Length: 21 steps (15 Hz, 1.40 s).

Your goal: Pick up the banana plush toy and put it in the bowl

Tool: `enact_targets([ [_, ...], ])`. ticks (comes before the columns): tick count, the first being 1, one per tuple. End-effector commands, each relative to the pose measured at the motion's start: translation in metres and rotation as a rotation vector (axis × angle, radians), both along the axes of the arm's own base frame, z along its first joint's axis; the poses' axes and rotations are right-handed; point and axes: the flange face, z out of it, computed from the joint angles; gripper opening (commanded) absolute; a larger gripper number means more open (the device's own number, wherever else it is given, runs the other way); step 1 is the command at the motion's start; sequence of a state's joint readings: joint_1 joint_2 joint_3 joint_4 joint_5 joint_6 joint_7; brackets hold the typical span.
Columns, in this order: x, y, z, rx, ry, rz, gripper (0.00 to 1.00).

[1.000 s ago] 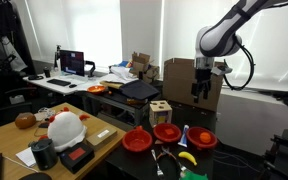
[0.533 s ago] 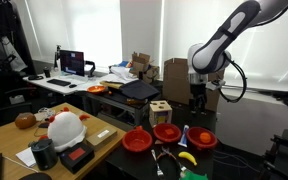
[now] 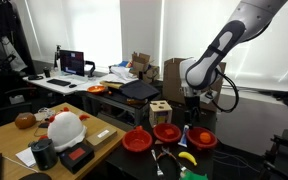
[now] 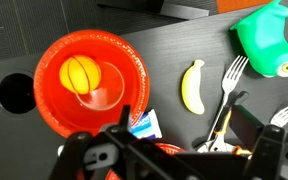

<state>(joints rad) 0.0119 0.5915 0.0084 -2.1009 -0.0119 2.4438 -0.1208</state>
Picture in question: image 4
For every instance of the green plastic toy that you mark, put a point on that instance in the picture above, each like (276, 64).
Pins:
(264, 36)

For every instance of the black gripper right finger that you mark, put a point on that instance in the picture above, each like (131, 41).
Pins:
(274, 153)

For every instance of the white blue toothpaste tube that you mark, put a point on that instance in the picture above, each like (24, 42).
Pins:
(147, 125)

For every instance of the large red plastic bowl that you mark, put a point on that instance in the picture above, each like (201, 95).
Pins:
(50, 100)

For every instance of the silver metal fork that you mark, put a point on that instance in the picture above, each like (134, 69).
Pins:
(230, 81)
(285, 115)

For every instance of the yellow banana plush toy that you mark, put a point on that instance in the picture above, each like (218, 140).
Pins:
(192, 88)

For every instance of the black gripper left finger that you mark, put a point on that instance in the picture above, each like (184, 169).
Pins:
(117, 156)

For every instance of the orange yellow toy fruit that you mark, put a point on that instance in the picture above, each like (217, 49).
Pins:
(80, 74)

